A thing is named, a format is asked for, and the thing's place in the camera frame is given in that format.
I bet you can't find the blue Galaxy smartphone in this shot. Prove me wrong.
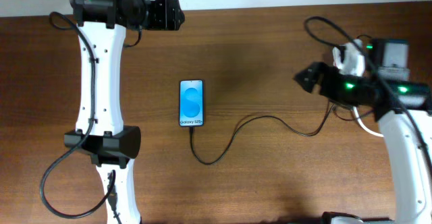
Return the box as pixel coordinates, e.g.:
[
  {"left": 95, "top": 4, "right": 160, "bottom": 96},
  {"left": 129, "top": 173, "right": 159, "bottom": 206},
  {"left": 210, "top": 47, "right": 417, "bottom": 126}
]
[{"left": 179, "top": 80, "right": 205, "bottom": 127}]

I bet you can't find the black charger cable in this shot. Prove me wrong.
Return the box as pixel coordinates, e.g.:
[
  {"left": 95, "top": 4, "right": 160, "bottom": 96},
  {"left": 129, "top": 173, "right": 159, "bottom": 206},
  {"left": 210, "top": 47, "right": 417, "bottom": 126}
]
[{"left": 188, "top": 102, "right": 338, "bottom": 166}]

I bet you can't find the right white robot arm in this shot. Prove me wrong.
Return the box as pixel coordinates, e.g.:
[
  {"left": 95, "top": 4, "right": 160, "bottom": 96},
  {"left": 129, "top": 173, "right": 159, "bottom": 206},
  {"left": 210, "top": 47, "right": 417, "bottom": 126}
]
[{"left": 294, "top": 38, "right": 431, "bottom": 223}]

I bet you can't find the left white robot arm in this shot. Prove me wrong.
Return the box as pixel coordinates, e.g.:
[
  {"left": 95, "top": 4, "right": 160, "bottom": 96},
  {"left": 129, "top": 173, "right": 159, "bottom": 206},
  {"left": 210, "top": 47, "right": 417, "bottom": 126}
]
[{"left": 64, "top": 0, "right": 185, "bottom": 223}]

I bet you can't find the white power cord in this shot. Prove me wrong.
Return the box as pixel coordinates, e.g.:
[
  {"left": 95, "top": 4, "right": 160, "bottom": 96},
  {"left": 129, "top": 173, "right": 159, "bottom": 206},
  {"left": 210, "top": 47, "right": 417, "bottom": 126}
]
[{"left": 352, "top": 106, "right": 385, "bottom": 138}]

